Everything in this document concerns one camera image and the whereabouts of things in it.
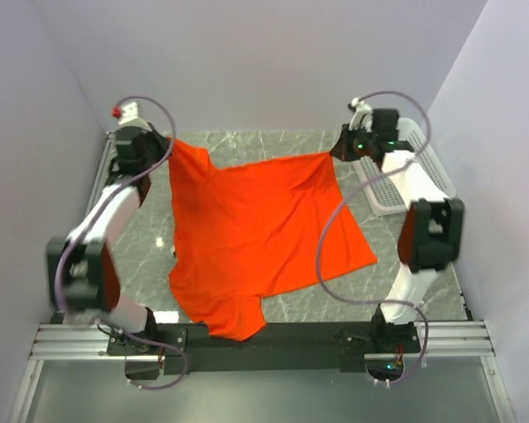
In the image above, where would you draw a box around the orange t shirt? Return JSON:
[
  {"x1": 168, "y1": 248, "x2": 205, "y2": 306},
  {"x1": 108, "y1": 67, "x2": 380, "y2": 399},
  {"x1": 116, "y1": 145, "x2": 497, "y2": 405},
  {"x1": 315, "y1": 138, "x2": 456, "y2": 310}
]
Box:
[{"x1": 168, "y1": 141, "x2": 377, "y2": 341}]

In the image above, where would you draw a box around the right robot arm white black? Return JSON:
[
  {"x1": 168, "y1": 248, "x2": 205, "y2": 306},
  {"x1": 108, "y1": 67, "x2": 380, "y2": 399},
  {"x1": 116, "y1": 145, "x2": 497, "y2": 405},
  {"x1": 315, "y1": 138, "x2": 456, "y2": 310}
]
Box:
[{"x1": 330, "y1": 100, "x2": 465, "y2": 350}]

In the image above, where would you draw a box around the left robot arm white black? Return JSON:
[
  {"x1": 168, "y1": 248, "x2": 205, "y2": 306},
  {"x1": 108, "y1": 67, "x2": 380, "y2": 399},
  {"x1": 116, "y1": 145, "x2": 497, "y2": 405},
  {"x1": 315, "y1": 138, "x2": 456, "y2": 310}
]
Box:
[{"x1": 46, "y1": 122, "x2": 170, "y2": 355}]

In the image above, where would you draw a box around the white plastic mesh basket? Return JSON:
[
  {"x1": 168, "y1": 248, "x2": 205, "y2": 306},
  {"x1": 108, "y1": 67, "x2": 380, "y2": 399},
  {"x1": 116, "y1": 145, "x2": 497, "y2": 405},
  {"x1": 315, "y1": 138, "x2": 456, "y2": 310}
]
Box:
[{"x1": 352, "y1": 117, "x2": 457, "y2": 216}]

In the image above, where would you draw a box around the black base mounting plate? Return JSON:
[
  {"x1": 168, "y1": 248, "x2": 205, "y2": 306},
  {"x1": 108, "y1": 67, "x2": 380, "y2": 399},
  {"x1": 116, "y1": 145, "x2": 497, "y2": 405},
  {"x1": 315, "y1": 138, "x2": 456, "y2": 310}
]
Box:
[{"x1": 107, "y1": 322, "x2": 421, "y2": 375}]

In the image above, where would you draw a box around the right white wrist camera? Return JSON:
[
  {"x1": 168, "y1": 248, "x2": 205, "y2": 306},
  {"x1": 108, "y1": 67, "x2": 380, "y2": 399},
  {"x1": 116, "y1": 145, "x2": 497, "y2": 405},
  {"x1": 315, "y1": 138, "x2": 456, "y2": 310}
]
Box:
[{"x1": 347, "y1": 97, "x2": 373, "y2": 130}]

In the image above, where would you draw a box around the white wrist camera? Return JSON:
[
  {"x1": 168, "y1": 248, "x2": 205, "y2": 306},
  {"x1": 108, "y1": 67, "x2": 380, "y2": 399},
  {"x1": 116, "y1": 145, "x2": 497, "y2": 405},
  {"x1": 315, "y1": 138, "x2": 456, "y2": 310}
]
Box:
[
  {"x1": 112, "y1": 100, "x2": 147, "y2": 128},
  {"x1": 347, "y1": 97, "x2": 373, "y2": 130}
]

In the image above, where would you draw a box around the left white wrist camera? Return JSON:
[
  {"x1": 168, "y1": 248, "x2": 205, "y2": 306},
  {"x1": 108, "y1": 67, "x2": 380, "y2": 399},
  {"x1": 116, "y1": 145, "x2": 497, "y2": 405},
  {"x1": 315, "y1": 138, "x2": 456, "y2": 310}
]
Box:
[{"x1": 112, "y1": 100, "x2": 147, "y2": 128}]

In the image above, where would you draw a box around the aluminium rail frame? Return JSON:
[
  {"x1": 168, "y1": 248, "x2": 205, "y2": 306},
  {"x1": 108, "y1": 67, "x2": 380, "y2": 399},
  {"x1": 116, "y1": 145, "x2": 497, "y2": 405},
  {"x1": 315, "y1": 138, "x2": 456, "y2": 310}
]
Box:
[{"x1": 28, "y1": 131, "x2": 497, "y2": 362}]

